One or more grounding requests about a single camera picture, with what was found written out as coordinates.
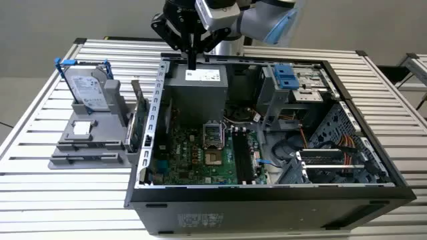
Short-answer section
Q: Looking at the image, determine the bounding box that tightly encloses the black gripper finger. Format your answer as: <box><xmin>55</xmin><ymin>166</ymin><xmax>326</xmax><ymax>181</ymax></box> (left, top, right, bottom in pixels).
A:
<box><xmin>191</xmin><ymin>29</ymin><xmax>231</xmax><ymax>70</ymax></box>
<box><xmin>150</xmin><ymin>13</ymin><xmax>193</xmax><ymax>70</ymax></box>

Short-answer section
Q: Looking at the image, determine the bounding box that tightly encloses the RAM stick with black chips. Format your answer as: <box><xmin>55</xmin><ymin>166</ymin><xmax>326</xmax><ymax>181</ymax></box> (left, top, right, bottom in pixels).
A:
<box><xmin>66</xmin><ymin>154</ymin><xmax>107</xmax><ymax>161</ymax></box>

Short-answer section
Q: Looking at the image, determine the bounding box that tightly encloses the black RAM slot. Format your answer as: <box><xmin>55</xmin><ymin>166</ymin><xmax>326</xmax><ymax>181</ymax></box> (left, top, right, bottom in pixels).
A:
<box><xmin>243</xmin><ymin>127</ymin><xmax>257</xmax><ymax>185</ymax></box>
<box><xmin>239</xmin><ymin>127</ymin><xmax>253</xmax><ymax>185</ymax></box>
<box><xmin>235</xmin><ymin>127</ymin><xmax>249</xmax><ymax>185</ymax></box>
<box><xmin>233</xmin><ymin>127</ymin><xmax>245</xmax><ymax>185</ymax></box>

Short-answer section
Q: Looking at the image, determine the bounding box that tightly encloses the black bar with yellow end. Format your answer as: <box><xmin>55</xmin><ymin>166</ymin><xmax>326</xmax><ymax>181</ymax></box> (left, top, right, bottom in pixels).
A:
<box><xmin>102</xmin><ymin>35</ymin><xmax>193</xmax><ymax>43</ymax></box>

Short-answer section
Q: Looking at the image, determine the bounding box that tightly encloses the black case fan shroud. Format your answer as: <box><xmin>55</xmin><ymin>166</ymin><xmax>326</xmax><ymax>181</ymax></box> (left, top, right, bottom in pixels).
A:
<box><xmin>229</xmin><ymin>64</ymin><xmax>261</xmax><ymax>103</ymax></box>

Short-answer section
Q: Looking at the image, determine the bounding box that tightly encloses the blue drive bay latch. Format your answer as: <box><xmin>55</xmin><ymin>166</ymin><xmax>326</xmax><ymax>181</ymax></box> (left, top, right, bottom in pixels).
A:
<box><xmin>273</xmin><ymin>64</ymin><xmax>298</xmax><ymax>90</ymax></box>

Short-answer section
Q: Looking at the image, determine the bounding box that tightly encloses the grey power supply unit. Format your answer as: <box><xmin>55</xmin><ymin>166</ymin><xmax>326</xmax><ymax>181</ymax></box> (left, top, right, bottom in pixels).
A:
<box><xmin>165</xmin><ymin>62</ymin><xmax>231</xmax><ymax>126</ymax></box>

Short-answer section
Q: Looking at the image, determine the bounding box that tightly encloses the silver drive cage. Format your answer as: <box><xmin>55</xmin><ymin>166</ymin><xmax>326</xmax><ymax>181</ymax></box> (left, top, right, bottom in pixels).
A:
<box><xmin>257</xmin><ymin>62</ymin><xmax>342</xmax><ymax>131</ymax></box>

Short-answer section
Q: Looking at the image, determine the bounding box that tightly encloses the green graphics card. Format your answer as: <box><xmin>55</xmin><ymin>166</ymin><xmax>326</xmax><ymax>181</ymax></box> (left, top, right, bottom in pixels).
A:
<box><xmin>125</xmin><ymin>79</ymin><xmax>151</xmax><ymax>154</ymax></box>

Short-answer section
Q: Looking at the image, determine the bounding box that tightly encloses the black cooler fan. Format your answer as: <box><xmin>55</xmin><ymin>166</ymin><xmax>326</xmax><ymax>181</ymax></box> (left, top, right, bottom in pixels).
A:
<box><xmin>223</xmin><ymin>103</ymin><xmax>261</xmax><ymax>124</ymax></box>

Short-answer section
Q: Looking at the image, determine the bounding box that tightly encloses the blue disk carrier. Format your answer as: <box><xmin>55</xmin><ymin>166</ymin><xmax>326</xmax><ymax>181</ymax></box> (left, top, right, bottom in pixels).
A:
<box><xmin>54</xmin><ymin>57</ymin><xmax>115</xmax><ymax>116</ymax></box>

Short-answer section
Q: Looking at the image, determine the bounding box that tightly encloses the silver hard disk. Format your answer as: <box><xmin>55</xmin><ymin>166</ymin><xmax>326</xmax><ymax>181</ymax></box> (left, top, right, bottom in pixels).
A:
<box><xmin>63</xmin><ymin>65</ymin><xmax>113</xmax><ymax>113</ymax></box>

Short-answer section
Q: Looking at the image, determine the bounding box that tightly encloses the grey parts rack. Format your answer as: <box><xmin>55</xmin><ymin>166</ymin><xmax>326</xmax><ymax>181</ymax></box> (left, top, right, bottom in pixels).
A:
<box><xmin>47</xmin><ymin>79</ymin><xmax>150</xmax><ymax>171</ymax></box>

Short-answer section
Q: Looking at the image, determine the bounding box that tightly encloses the metal socket cover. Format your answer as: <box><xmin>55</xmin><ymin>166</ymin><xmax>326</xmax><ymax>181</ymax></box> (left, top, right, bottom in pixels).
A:
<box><xmin>202</xmin><ymin>120</ymin><xmax>225</xmax><ymax>150</ymax></box>

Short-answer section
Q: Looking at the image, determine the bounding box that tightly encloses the silver CPU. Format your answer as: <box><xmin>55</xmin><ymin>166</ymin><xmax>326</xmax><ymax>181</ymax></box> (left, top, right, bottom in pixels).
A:
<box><xmin>73</xmin><ymin>121</ymin><xmax>93</xmax><ymax>136</ymax></box>

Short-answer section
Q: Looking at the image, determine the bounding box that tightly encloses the CPU socket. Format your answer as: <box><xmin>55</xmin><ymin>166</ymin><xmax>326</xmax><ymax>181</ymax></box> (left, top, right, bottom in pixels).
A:
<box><xmin>203</xmin><ymin>149</ymin><xmax>225</xmax><ymax>167</ymax></box>

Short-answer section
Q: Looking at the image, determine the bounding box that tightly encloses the green motherboard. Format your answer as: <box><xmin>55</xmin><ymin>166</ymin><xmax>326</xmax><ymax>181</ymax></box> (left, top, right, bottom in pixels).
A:
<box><xmin>151</xmin><ymin>123</ymin><xmax>271</xmax><ymax>186</ymax></box>

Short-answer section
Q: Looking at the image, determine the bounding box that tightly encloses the aluminium side table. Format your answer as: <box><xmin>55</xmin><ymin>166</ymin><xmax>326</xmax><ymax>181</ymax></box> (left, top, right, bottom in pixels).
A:
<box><xmin>395</xmin><ymin>52</ymin><xmax>427</xmax><ymax>91</ymax></box>

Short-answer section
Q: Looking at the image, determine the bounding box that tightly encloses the metal disk bay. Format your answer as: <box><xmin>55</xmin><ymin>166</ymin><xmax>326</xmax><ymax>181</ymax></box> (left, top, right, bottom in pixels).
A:
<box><xmin>278</xmin><ymin>147</ymin><xmax>367</xmax><ymax>186</ymax></box>

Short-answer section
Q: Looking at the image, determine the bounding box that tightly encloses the black Dell PC case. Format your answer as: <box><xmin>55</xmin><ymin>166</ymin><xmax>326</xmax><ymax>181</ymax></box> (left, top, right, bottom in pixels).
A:
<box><xmin>123</xmin><ymin>51</ymin><xmax>418</xmax><ymax>236</ymax></box>

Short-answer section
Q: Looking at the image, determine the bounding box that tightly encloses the thin orange wire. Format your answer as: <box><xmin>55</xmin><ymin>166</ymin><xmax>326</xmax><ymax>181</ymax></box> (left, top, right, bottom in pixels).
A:
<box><xmin>299</xmin><ymin>124</ymin><xmax>309</xmax><ymax>151</ymax></box>

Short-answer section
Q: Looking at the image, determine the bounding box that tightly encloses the black looped cable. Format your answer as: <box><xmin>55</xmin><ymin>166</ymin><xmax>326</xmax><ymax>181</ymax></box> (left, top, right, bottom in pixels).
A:
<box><xmin>270</xmin><ymin>133</ymin><xmax>303</xmax><ymax>169</ymax></box>

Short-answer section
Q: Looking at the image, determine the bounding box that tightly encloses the black cable with blue tab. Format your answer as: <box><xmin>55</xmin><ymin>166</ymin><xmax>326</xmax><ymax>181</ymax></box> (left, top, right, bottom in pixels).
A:
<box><xmin>255</xmin><ymin>157</ymin><xmax>285</xmax><ymax>168</ymax></box>

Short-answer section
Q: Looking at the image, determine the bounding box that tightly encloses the orange red wire bundle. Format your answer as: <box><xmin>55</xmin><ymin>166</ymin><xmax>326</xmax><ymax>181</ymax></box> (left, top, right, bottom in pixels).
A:
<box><xmin>335</xmin><ymin>133</ymin><xmax>359</xmax><ymax>176</ymax></box>

